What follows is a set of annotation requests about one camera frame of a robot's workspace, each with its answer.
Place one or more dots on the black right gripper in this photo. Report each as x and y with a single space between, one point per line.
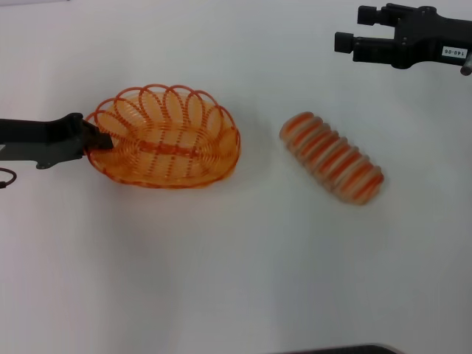
424 37

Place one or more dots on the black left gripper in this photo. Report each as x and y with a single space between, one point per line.
37 140

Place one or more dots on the orange striped bread loaf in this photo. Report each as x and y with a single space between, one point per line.
332 158

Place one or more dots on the silver metal knob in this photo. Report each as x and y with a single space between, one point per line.
467 64

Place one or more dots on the dark robot torso edge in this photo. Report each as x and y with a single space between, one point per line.
343 349

